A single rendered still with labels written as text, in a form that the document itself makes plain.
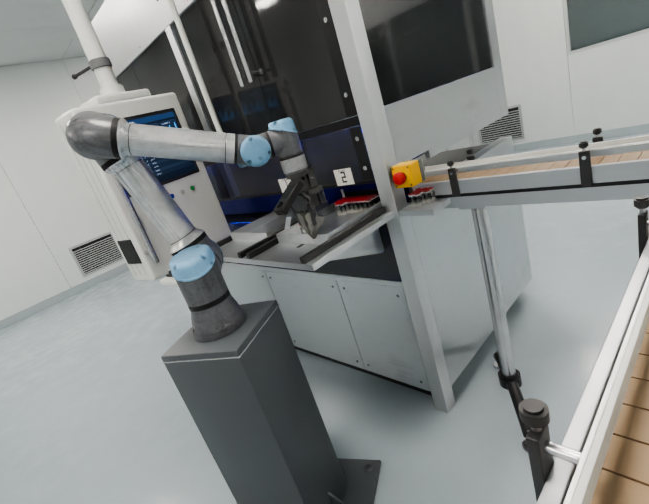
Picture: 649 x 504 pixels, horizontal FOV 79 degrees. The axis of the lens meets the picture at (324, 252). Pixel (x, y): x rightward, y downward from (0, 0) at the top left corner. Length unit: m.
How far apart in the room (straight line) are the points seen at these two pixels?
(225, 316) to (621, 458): 0.89
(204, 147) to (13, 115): 5.61
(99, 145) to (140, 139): 0.09
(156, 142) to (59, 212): 5.45
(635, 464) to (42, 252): 6.33
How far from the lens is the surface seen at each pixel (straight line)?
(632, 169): 1.19
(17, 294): 6.44
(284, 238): 1.36
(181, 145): 1.03
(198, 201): 2.04
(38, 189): 6.44
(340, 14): 1.33
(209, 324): 1.09
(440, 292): 1.59
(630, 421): 0.45
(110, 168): 1.19
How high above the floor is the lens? 1.25
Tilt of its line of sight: 19 degrees down
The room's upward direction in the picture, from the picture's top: 18 degrees counter-clockwise
